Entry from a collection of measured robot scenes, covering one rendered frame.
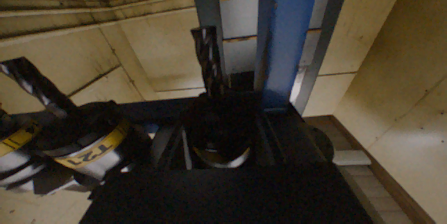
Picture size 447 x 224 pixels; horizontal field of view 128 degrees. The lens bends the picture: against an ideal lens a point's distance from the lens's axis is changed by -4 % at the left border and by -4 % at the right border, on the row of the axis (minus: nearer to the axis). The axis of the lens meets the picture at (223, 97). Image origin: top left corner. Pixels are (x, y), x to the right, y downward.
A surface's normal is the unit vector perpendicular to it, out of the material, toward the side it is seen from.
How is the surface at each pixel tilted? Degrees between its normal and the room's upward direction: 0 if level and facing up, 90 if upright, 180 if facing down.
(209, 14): 90
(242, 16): 89
